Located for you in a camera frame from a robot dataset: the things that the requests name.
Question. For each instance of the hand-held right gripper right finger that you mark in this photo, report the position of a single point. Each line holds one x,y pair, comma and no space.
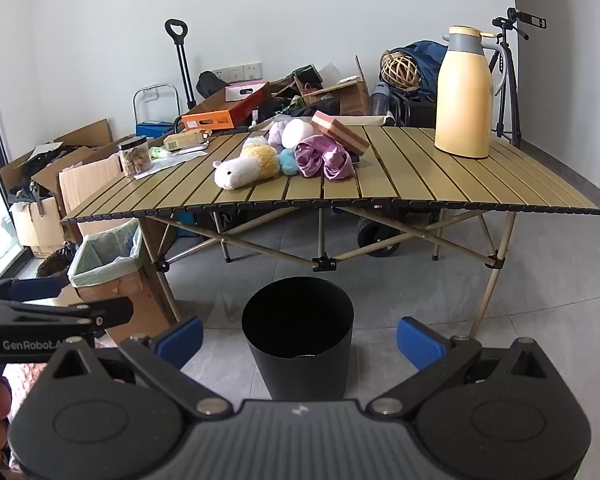
420,341

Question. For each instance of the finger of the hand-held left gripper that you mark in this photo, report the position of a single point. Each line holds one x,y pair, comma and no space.
112,311
35,288

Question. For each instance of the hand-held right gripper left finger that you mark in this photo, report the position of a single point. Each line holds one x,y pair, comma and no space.
180,341

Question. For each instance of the black trash bin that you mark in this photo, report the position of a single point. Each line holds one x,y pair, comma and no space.
297,340

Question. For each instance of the white and yellow plush toy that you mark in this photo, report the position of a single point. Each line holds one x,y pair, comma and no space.
245,167

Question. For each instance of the shiny purple satin cloth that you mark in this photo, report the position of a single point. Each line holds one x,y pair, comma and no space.
325,160

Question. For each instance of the light blue fluffy cloth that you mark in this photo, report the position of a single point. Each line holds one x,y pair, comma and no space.
288,162

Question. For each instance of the pink layered sponge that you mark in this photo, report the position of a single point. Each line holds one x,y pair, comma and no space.
340,132

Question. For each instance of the lilac fluffy cloth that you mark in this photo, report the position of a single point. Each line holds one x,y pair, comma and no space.
276,133

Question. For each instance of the white round foam sponge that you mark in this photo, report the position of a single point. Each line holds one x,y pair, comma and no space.
299,132

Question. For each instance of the cardboard bin box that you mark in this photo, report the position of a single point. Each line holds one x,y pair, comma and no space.
150,280

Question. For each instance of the green plastic liner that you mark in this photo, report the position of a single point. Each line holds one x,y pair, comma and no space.
105,260

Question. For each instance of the white cardboard box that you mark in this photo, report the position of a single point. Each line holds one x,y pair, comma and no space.
37,230

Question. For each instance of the clear snack jar black lid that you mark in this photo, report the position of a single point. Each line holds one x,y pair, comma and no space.
135,160

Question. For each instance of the white paper sheet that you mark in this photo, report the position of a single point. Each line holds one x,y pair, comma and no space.
172,162

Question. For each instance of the tan folding table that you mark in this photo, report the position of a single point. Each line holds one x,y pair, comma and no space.
430,180

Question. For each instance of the large open cardboard box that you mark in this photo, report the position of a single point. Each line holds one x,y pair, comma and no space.
87,135

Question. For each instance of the green and white wrapper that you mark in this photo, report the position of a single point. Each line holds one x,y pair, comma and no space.
156,152

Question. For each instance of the small blue box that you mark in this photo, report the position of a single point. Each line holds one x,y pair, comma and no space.
152,130

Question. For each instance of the yellow carton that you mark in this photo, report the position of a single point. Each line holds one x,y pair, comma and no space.
185,140

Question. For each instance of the orange cardboard box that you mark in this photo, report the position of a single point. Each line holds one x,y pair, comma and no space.
215,117

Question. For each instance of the black suitcase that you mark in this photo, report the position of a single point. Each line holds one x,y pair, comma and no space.
417,112

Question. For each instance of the grey water bottle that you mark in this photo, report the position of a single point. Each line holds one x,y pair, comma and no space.
379,100

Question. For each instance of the yellow thermos jug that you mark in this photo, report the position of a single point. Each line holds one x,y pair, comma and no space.
462,100

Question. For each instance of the black backpack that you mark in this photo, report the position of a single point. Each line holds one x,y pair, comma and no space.
210,84

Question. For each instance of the brown open cardboard box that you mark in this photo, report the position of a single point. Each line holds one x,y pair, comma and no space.
347,95

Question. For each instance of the black cloth heap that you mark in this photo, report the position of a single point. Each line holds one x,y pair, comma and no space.
305,108

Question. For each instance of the rattan ball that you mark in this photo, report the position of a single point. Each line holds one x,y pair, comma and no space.
401,70

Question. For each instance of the dark blue bag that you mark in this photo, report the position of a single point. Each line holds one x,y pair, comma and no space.
430,60

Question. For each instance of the white metal frame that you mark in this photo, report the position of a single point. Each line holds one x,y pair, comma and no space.
152,86

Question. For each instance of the wall socket panel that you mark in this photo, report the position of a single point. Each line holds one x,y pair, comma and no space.
240,72

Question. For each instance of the black camera tripod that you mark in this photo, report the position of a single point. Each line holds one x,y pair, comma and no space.
530,19

